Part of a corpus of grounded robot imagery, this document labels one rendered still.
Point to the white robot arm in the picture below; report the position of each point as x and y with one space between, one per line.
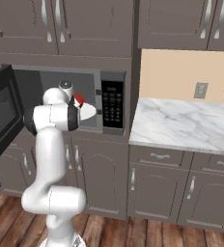
48 154

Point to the grey microwave oven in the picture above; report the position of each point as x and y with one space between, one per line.
112 104

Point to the white microwave turntable plate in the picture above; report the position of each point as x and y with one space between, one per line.
89 111

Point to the red bowl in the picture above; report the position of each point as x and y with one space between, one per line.
79 99

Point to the black microwave door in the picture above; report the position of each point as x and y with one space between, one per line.
1 112

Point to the grey drawer front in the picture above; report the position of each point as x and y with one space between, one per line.
207 163
143 156

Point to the grey wall socket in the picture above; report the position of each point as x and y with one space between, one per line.
201 90

